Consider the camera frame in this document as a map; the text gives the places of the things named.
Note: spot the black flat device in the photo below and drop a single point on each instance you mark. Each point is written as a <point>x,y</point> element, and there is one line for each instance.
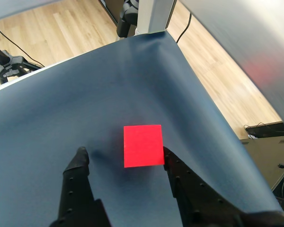
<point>267,131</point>

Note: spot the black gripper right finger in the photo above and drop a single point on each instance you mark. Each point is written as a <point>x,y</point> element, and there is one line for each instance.
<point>198,201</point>

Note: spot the gripper black left finger with grey tip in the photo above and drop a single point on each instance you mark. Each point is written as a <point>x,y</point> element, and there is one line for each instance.
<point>73,189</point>

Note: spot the black tripod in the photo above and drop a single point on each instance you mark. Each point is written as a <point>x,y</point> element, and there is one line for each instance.
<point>9,63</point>

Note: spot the white square post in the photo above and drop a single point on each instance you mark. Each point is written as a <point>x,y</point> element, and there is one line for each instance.
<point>153,16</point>

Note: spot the grey metal bar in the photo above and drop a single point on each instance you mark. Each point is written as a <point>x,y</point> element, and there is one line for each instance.
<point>14,9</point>
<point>251,42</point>

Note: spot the beige cabinet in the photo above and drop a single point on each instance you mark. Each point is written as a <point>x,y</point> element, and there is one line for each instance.
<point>265,156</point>

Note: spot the black stand base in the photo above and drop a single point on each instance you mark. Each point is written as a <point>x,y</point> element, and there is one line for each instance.
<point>125,21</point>

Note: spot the red cube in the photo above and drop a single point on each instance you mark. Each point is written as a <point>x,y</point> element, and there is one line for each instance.
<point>143,146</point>

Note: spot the dark grey-blue mat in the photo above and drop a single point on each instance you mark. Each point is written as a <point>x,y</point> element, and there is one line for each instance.
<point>85,94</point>

